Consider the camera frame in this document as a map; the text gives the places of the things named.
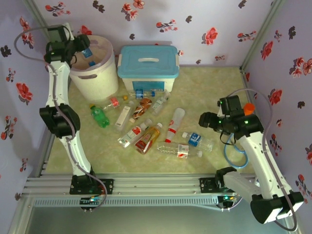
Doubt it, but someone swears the clear bottle blue label white cap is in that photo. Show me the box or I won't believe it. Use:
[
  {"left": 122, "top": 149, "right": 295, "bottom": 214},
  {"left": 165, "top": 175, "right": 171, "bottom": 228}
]
[{"left": 182, "top": 131, "right": 215, "bottom": 152}]

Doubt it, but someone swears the white bottle red band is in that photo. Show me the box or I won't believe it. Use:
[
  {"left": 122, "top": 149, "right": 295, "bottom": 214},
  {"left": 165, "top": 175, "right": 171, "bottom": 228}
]
[{"left": 164, "top": 107, "right": 186, "bottom": 144}]

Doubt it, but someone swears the long clear bottle red-white label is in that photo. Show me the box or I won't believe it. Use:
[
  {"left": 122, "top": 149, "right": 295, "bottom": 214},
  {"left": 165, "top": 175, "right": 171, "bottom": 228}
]
[{"left": 156, "top": 142, "right": 203, "bottom": 160}]

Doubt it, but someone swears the amber tea bottle red label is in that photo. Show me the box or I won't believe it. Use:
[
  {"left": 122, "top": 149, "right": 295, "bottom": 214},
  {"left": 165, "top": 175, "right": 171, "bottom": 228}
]
[{"left": 134, "top": 122, "right": 163, "bottom": 155}]

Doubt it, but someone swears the brown swirl-label bottle white cap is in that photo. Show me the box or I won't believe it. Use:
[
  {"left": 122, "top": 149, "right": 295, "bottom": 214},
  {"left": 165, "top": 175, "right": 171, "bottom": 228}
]
[{"left": 128, "top": 97, "right": 153, "bottom": 124}]

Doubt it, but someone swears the clear bottle red cola label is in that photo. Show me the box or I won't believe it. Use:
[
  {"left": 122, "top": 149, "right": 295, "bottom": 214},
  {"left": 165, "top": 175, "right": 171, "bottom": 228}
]
[{"left": 101, "top": 97, "right": 121, "bottom": 113}]

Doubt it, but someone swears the clear bottle red white label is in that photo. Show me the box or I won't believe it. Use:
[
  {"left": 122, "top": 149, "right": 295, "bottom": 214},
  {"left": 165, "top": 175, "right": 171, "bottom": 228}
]
[{"left": 117, "top": 118, "right": 153, "bottom": 149}]

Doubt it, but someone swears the green plastic bottle yellow cap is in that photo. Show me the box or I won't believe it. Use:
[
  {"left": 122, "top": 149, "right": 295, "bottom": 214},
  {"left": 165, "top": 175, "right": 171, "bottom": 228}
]
[{"left": 89, "top": 103, "right": 110, "bottom": 129}]

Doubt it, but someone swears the clear bottle plain white label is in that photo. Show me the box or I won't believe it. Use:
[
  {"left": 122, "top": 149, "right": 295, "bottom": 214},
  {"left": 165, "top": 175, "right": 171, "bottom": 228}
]
[{"left": 114, "top": 100, "right": 135, "bottom": 132}]

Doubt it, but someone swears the round white plastic bin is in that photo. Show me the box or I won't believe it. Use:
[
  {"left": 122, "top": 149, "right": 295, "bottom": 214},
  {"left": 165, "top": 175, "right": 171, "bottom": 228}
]
[{"left": 69, "top": 35, "right": 120, "bottom": 102}]

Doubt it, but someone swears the orange plastic cup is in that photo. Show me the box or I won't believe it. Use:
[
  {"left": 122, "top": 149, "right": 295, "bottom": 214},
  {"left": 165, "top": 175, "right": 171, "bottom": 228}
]
[{"left": 243, "top": 102, "right": 255, "bottom": 117}]

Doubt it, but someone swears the blue flexible tube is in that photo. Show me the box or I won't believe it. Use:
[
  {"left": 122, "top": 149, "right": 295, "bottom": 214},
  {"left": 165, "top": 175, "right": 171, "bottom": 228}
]
[{"left": 223, "top": 134, "right": 249, "bottom": 169}]

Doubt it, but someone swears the clear bottle green white label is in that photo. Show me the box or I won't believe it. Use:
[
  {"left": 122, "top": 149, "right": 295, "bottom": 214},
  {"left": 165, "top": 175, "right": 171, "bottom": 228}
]
[{"left": 148, "top": 91, "right": 172, "bottom": 116}]

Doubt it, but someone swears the white storage box blue lid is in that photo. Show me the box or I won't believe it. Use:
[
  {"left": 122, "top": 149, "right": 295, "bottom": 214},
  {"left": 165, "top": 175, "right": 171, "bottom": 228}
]
[{"left": 117, "top": 44, "right": 180, "bottom": 93}]

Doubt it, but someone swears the clear bottle blue label band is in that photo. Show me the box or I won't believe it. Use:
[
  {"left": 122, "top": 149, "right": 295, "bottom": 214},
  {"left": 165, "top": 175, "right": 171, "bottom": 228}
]
[{"left": 126, "top": 89, "right": 156, "bottom": 100}]

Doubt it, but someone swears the small circuit board with LEDs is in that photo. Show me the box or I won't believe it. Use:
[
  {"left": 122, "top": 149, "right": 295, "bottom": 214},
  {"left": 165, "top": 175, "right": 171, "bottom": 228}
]
[
  {"left": 218, "top": 194, "right": 241, "bottom": 203},
  {"left": 79, "top": 196, "right": 102, "bottom": 205}
]

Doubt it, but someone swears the grey metal front panel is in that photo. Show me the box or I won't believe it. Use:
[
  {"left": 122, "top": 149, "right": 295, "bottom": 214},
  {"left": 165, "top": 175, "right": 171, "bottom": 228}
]
[{"left": 8, "top": 196, "right": 297, "bottom": 234}]

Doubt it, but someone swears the grey right arm cable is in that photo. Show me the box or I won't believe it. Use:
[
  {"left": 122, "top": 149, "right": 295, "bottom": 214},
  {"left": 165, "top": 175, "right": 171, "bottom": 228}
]
[{"left": 229, "top": 88, "right": 299, "bottom": 232}]

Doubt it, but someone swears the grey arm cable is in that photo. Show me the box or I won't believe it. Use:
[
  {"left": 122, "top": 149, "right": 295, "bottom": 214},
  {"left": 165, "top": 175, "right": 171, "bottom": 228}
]
[
  {"left": 229, "top": 88, "right": 299, "bottom": 232},
  {"left": 14, "top": 26, "right": 108, "bottom": 213}
]

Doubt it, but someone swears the aluminium corner post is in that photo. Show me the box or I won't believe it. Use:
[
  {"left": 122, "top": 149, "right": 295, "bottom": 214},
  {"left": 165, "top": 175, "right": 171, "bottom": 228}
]
[
  {"left": 22, "top": 0, "right": 54, "bottom": 39},
  {"left": 240, "top": 0, "right": 288, "bottom": 71}
]

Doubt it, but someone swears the aluminium side rail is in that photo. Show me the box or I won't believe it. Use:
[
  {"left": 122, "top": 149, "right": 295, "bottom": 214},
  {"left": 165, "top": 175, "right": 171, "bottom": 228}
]
[
  {"left": 240, "top": 65, "right": 277, "bottom": 174},
  {"left": 36, "top": 133, "right": 56, "bottom": 177}
]

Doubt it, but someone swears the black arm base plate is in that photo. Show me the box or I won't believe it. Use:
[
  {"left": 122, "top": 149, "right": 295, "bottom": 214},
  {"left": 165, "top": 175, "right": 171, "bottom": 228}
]
[
  {"left": 199, "top": 177, "right": 220, "bottom": 194},
  {"left": 70, "top": 178, "right": 115, "bottom": 195}
]

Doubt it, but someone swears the aluminium front frame rail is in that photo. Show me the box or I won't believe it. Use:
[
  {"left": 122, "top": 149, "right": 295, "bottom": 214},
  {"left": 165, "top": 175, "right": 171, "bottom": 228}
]
[{"left": 24, "top": 173, "right": 256, "bottom": 195}]

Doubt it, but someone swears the grey slotted cable duct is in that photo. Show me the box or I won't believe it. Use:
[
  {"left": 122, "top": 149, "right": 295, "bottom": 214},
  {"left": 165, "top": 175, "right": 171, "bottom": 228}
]
[{"left": 31, "top": 196, "right": 220, "bottom": 208}]

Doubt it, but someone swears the grey left arm cable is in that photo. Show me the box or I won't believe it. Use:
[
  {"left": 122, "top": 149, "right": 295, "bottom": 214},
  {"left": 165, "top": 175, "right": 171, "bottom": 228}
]
[{"left": 14, "top": 26, "right": 108, "bottom": 213}]

